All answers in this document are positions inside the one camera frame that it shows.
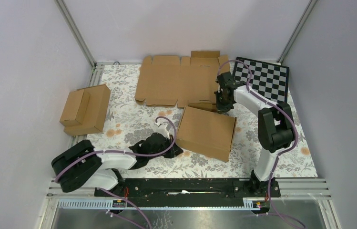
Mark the brown cardboard box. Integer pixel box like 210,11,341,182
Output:
176,106,237,162
60,84,111,136

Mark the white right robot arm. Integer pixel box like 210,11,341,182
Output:
214,72,297,197

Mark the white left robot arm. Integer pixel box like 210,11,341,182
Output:
51,133,183,196

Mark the folded brown cardboard box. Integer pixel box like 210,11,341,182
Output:
60,84,111,136

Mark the floral patterned table mat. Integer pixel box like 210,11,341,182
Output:
88,64,317,178

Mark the black white checkerboard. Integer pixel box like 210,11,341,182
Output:
236,57,290,103

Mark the brown flat cardboard sheet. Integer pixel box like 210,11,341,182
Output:
134,51,230,112

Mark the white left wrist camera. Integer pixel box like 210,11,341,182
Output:
155,123,170,139

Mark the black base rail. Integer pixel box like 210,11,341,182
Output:
110,178,281,208

